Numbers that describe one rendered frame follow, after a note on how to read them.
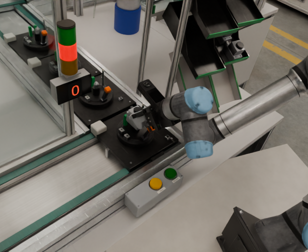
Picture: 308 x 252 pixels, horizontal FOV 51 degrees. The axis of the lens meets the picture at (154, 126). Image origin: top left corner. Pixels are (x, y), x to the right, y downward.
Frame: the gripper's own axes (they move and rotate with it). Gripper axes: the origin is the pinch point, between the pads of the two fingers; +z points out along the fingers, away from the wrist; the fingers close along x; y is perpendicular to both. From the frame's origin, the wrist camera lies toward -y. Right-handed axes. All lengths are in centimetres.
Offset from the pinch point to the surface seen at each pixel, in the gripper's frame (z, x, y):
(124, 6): 54, 54, -53
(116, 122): 13.4, -2.1, 0.7
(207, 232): -12.7, -1.7, 46.2
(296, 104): 83, 218, 68
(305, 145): 61, 174, 93
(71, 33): -18.1, -18.9, -28.2
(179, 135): 1.6, 14.8, 15.5
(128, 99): 18.7, 10.2, -5.2
